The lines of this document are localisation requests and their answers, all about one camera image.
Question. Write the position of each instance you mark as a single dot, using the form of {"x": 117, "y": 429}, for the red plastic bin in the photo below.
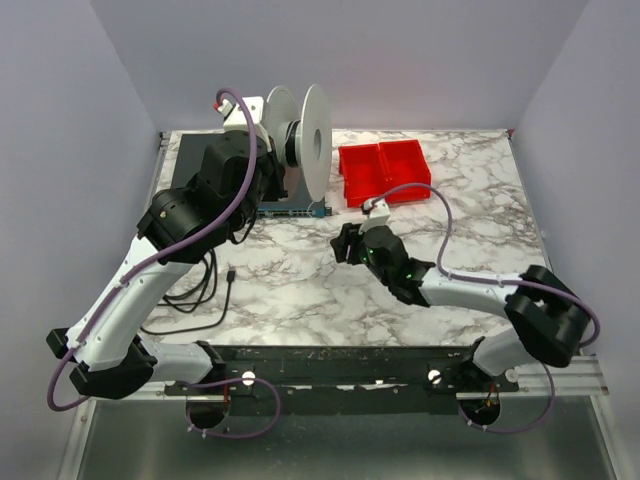
{"x": 404, "y": 163}
{"x": 362, "y": 168}

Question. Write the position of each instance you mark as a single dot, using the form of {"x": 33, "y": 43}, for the dark grey network switch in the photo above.
{"x": 189, "y": 147}

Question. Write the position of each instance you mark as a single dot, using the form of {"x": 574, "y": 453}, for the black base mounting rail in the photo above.
{"x": 346, "y": 380}

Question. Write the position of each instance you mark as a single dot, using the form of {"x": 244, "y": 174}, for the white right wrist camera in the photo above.
{"x": 377, "y": 213}

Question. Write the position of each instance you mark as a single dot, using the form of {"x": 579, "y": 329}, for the left red plastic bin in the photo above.
{"x": 362, "y": 168}

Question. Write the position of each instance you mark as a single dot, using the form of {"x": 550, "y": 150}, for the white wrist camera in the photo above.
{"x": 377, "y": 213}
{"x": 237, "y": 118}

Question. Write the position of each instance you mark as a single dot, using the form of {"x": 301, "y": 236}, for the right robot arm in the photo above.
{"x": 547, "y": 324}

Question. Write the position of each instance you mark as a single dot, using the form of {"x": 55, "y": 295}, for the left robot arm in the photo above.
{"x": 111, "y": 358}

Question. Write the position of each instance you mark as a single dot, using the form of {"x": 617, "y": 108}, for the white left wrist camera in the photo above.
{"x": 237, "y": 118}

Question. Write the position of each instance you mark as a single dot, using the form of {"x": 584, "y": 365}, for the right red plastic bin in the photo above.
{"x": 404, "y": 163}

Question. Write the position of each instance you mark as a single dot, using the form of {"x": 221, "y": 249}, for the grey perforated cable spool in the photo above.
{"x": 302, "y": 138}

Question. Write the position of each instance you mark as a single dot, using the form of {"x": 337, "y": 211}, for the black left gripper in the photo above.
{"x": 275, "y": 167}

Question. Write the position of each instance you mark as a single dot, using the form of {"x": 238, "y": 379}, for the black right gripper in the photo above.
{"x": 351, "y": 242}

